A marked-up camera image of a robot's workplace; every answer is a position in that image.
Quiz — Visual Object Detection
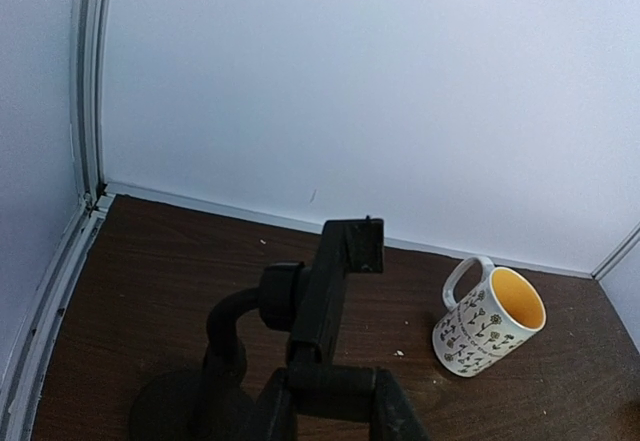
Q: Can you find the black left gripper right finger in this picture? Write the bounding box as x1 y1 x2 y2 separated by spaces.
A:
372 369 430 441

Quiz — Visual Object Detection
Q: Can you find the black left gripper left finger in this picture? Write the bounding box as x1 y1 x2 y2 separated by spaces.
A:
254 366 300 440

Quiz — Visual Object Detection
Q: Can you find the black round-base phone stand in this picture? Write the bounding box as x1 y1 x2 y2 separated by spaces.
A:
129 217 384 440

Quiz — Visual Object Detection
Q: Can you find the white floral mug yellow inside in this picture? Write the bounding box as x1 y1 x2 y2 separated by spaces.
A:
431 256 547 378

